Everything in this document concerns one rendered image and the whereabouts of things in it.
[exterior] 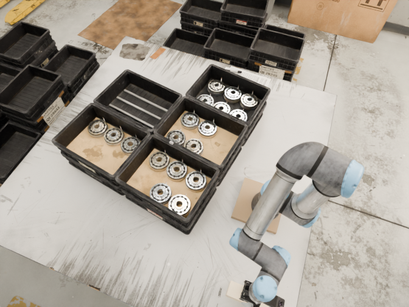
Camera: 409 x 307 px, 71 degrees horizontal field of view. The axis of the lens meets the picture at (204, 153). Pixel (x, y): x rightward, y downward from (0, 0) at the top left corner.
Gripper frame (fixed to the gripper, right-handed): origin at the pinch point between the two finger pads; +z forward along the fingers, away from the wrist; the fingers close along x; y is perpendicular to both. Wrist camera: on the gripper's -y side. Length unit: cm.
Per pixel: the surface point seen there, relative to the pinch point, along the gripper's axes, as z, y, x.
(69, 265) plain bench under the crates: 4, 84, 18
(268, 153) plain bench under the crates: 4, 13, -76
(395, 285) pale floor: 74, -98, -53
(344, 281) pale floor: 74, -65, -42
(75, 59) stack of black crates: 36, 193, -128
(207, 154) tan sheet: -9, 43, -55
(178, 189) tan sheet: -9, 49, -31
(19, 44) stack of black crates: 25, 236, -116
